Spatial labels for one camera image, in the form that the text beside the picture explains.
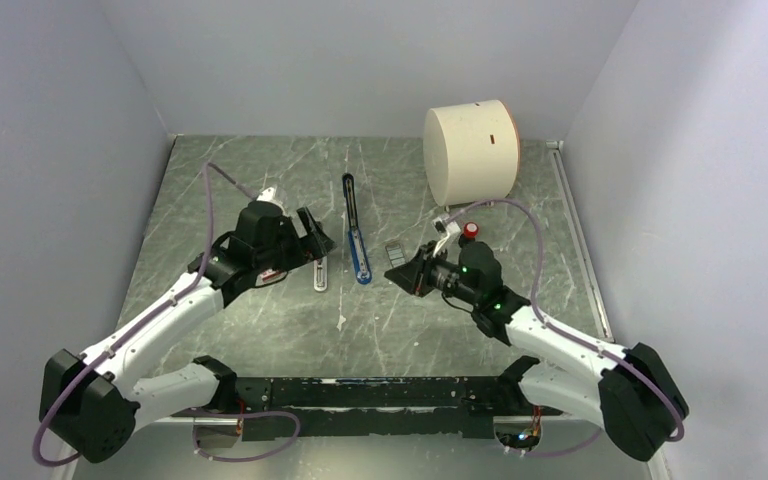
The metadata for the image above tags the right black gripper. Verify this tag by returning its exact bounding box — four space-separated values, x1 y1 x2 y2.
384 240 480 306

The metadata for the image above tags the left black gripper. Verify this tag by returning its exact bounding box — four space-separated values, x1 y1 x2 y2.
254 206 334 273

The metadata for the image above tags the beige white small stapler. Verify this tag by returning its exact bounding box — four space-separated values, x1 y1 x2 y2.
313 257 328 293

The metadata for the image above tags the red white staple box sleeve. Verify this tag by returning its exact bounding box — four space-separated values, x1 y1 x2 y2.
254 269 288 288

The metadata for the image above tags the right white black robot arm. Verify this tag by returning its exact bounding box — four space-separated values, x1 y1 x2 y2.
385 242 689 462

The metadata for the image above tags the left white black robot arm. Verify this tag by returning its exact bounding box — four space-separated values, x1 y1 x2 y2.
39 200 336 463

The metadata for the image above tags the cream cylindrical drum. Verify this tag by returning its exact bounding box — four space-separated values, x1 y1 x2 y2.
423 100 521 207

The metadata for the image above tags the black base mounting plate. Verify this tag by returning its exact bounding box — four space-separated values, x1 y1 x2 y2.
220 376 562 441

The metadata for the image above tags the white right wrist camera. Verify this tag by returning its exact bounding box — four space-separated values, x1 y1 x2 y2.
432 214 462 257

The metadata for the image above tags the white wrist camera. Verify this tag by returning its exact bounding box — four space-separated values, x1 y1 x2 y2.
432 214 462 257
257 186 287 209

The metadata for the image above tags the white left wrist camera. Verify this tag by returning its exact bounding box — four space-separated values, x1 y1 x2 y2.
257 186 287 209

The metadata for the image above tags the aluminium rail frame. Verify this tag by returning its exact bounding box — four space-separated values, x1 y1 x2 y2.
49 140 673 480

